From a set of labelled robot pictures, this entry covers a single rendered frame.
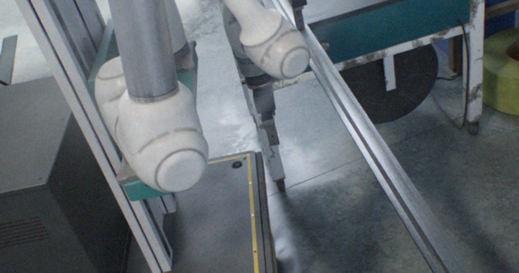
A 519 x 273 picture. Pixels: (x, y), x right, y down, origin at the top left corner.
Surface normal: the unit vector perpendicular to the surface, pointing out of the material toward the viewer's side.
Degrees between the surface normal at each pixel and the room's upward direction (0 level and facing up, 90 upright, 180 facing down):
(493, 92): 90
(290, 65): 101
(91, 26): 90
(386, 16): 90
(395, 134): 0
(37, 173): 0
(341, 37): 90
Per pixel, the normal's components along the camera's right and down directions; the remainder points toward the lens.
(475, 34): 0.18, 0.56
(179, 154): 0.29, -0.04
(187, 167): 0.44, 0.55
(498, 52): -0.22, -0.78
